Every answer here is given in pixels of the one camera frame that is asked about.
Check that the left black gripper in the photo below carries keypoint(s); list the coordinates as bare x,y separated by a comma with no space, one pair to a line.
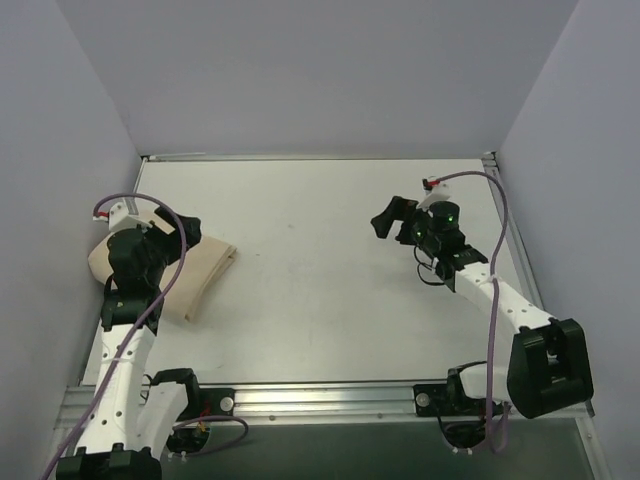
151,245

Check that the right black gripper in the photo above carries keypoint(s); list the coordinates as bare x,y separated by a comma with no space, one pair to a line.
406,220

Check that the beige cloth surgical wrap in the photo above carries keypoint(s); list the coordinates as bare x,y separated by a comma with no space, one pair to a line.
204,265

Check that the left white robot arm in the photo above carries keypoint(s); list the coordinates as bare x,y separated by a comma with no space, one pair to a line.
121,436

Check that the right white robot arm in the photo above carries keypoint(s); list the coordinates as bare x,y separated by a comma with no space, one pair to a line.
548,366

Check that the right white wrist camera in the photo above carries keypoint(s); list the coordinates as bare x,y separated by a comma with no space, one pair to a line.
434,190

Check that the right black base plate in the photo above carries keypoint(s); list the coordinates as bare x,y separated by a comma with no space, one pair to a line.
430,399

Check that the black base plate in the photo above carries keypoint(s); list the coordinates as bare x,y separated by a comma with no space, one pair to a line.
215,401
430,399

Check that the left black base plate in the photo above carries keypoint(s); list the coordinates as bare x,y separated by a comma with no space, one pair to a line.
215,401

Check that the aluminium front rail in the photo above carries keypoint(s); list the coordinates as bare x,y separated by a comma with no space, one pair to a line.
310,404

